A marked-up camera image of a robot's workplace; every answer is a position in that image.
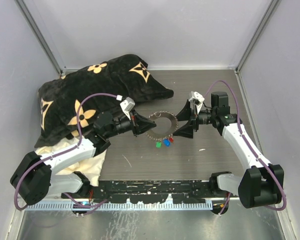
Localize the blue key tag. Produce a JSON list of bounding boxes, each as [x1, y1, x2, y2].
[[162, 138, 171, 147]]

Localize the right aluminium frame post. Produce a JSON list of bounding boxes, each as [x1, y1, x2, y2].
[[235, 0, 281, 74]]

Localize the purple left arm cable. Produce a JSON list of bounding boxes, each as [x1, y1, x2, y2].
[[14, 92, 122, 216]]

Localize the black floral plush blanket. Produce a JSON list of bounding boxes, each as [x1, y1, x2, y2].
[[34, 54, 174, 148]]

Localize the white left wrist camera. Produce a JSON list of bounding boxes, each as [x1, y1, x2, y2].
[[120, 97, 135, 120]]

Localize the aluminium frame post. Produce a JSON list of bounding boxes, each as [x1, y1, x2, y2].
[[15, 0, 67, 76], [235, 0, 281, 74]]

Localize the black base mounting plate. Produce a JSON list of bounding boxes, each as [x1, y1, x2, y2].
[[69, 180, 227, 204]]

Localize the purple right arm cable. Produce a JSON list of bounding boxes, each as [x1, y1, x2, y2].
[[201, 79, 287, 212]]

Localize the blue slotted cable duct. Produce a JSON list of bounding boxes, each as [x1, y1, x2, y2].
[[25, 199, 213, 211]]

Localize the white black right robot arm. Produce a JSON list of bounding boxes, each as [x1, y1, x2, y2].
[[173, 91, 287, 209]]

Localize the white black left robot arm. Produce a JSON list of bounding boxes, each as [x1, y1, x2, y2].
[[10, 110, 156, 206]]

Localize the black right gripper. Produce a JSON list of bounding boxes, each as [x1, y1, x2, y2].
[[172, 99, 216, 139]]

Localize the cream white cloth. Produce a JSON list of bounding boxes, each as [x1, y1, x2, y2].
[[35, 137, 107, 187]]

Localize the left aluminium frame post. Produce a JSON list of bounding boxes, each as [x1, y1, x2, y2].
[[15, 0, 67, 76]]

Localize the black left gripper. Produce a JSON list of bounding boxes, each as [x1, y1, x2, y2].
[[105, 108, 156, 139]]

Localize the green key tag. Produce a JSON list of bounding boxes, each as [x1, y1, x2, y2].
[[156, 142, 162, 148]]

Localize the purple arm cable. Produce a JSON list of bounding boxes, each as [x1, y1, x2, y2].
[[14, 92, 122, 216], [201, 79, 287, 212]]

